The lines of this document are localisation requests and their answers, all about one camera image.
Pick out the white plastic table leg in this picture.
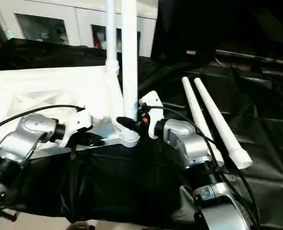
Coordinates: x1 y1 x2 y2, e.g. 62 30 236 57
117 0 140 142
193 77 253 170
104 0 120 73
181 76 225 168

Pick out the white plastic table top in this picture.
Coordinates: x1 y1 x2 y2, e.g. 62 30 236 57
0 65 140 159

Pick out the black left robot foot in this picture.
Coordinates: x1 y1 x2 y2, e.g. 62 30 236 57
70 220 97 230

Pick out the white glass-door cabinet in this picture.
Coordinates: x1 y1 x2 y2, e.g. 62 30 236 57
0 0 158 58

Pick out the black metal rod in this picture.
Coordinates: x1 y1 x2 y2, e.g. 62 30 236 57
215 49 283 73

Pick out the black left wrist camera cable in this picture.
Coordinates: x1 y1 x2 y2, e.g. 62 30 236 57
0 104 86 134

